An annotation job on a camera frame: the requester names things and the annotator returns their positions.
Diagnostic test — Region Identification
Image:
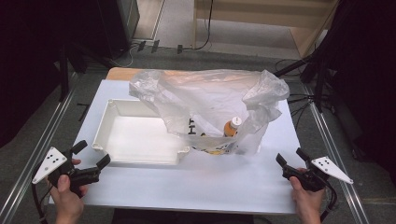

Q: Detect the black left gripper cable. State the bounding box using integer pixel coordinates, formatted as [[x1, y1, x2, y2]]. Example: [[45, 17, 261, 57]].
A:
[[31, 181, 50, 224]]

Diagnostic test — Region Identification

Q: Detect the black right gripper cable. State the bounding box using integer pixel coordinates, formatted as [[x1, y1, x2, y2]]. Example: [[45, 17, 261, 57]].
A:
[[320, 179, 339, 223]]

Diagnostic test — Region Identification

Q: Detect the bundle of black floor cables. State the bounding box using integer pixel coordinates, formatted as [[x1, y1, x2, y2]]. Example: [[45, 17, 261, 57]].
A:
[[288, 92, 316, 132]]

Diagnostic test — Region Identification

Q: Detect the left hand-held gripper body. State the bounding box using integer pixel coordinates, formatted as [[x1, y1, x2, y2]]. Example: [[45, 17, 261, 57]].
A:
[[32, 147, 101, 199]]

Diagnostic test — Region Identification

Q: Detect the clear plastic bag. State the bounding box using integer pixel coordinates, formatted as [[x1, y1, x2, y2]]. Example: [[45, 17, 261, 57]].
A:
[[128, 68, 290, 157]]

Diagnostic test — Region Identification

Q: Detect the metal floor rail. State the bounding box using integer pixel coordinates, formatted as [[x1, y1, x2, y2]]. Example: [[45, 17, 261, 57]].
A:
[[306, 84, 372, 224], [0, 88, 77, 224]]

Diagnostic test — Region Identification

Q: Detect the person's left hand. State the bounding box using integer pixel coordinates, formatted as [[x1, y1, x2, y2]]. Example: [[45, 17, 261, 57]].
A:
[[48, 175, 90, 224]]

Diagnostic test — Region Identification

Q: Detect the black curtain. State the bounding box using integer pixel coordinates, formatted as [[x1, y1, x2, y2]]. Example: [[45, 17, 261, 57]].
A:
[[311, 0, 396, 176]]

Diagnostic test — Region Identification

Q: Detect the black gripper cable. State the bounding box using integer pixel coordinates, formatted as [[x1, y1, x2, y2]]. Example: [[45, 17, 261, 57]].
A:
[[320, 179, 339, 223], [31, 181, 50, 224]]

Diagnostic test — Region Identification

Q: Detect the person's right hand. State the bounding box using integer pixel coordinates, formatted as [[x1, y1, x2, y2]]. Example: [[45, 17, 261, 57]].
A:
[[289, 167, 327, 224]]

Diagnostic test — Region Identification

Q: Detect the black cabinet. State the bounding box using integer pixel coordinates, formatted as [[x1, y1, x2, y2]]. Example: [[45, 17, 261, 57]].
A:
[[62, 0, 141, 61]]

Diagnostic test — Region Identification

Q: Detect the light wooden desk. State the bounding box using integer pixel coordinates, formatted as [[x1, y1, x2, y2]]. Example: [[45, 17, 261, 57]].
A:
[[192, 0, 341, 59]]

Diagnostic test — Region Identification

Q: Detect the black stand leg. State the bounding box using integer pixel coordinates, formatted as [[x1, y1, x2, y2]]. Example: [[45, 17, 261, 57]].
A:
[[274, 53, 316, 78]]

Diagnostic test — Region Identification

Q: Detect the white plastic tray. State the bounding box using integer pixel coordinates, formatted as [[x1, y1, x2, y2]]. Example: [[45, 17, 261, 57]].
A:
[[92, 98, 191, 166]]

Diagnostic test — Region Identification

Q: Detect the black hanging cable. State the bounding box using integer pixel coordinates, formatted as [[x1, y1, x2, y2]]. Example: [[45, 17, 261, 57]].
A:
[[181, 0, 216, 51]]

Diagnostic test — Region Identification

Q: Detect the orange bottle with white cap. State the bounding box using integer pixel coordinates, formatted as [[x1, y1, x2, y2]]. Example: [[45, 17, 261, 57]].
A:
[[222, 116, 243, 138]]

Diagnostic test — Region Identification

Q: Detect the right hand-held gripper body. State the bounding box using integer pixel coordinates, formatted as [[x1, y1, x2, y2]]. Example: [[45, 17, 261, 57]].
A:
[[281, 156, 355, 192]]

